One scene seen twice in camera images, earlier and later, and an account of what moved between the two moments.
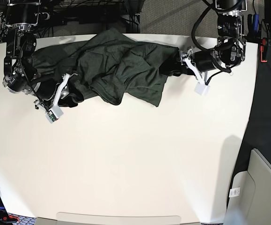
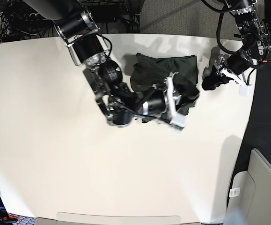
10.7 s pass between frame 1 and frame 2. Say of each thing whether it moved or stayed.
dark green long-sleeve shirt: moved
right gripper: moved
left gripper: moved
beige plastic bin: stayed
